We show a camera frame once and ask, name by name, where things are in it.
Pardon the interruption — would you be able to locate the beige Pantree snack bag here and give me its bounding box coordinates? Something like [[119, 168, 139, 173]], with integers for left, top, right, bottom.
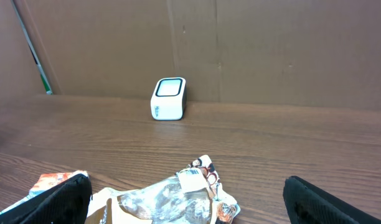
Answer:
[[85, 155, 240, 224]]

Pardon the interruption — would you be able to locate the orange snack packet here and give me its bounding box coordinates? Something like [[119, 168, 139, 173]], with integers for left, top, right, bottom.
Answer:
[[29, 170, 89, 197]]

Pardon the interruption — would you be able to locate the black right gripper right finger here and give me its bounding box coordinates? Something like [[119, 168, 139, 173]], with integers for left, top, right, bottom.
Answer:
[[283, 176, 381, 224]]

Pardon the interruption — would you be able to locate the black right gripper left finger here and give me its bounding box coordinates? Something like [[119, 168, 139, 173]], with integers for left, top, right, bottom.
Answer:
[[0, 174, 92, 224]]

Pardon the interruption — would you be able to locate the white barcode scanner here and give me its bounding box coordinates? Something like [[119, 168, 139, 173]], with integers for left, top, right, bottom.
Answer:
[[150, 77, 187, 121]]

